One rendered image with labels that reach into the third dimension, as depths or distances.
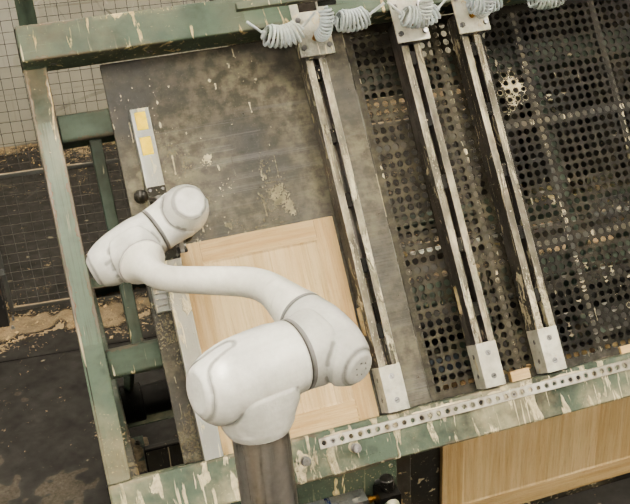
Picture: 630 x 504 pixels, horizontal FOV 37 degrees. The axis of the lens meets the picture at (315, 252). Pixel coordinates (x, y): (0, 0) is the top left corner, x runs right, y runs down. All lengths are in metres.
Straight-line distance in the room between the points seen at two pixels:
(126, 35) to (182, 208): 0.75
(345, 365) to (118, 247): 0.62
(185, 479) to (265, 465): 0.86
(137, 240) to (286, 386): 0.57
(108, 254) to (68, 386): 2.52
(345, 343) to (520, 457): 1.65
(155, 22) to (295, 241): 0.70
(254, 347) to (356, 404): 1.07
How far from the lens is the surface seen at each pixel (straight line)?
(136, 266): 1.98
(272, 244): 2.59
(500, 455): 3.14
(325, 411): 2.58
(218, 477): 2.51
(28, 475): 4.06
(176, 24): 2.64
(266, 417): 1.59
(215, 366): 1.55
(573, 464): 3.33
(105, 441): 2.48
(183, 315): 2.51
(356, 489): 2.63
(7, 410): 4.45
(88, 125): 2.68
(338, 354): 1.61
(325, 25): 2.57
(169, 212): 2.01
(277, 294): 1.76
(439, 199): 2.69
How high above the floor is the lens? 2.50
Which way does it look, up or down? 28 degrees down
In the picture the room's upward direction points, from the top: 4 degrees counter-clockwise
